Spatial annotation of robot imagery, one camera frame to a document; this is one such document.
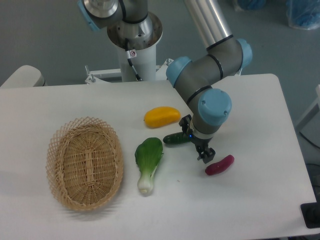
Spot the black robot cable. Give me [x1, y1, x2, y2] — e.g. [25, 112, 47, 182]
[124, 37, 143, 82]

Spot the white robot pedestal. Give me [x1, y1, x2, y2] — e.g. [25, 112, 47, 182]
[85, 12, 173, 84]

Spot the white furniture at right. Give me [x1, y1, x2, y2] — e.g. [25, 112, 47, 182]
[294, 84, 320, 134]

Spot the blue plastic bag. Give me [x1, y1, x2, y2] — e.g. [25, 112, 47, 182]
[233, 0, 267, 11]
[285, 0, 320, 30]

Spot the black device at edge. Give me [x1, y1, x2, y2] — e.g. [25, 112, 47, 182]
[300, 202, 320, 229]

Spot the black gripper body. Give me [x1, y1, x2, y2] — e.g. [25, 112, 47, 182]
[188, 127, 215, 148]

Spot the white chair corner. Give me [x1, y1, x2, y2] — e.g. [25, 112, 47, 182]
[0, 65, 48, 89]

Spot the woven wicker basket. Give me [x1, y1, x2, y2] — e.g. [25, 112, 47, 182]
[45, 117, 124, 211]

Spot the green bok choy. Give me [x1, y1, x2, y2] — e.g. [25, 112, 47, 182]
[134, 137, 163, 196]

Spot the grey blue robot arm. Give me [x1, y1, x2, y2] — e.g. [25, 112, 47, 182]
[77, 0, 252, 163]

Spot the purple sweet potato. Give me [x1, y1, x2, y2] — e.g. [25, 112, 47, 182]
[205, 155, 235, 176]

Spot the yellow mango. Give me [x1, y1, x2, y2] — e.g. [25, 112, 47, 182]
[143, 106, 181, 128]

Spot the green cucumber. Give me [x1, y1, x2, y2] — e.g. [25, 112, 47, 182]
[163, 131, 191, 145]

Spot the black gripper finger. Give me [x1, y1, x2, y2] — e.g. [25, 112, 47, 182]
[195, 143, 215, 164]
[178, 114, 193, 137]

